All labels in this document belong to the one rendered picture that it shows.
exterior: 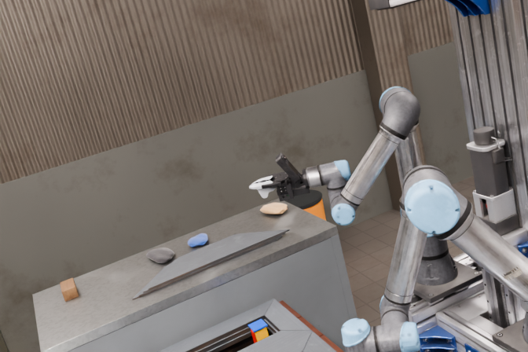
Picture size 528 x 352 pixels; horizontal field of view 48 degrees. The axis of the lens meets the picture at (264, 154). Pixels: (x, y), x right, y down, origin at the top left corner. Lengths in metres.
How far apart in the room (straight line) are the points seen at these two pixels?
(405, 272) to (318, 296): 1.13
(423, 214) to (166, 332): 1.40
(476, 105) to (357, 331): 0.77
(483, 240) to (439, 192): 0.16
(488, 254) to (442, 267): 0.63
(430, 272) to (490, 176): 0.45
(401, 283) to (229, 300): 1.06
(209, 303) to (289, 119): 2.60
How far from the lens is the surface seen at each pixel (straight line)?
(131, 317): 2.44
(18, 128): 4.41
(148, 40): 4.47
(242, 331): 2.47
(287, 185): 2.09
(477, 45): 1.83
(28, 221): 4.52
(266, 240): 2.64
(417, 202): 1.39
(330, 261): 2.70
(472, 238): 1.46
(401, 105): 1.94
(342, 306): 2.81
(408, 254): 1.61
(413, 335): 1.60
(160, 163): 4.54
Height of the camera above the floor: 2.08
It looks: 14 degrees down
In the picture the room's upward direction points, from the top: 14 degrees counter-clockwise
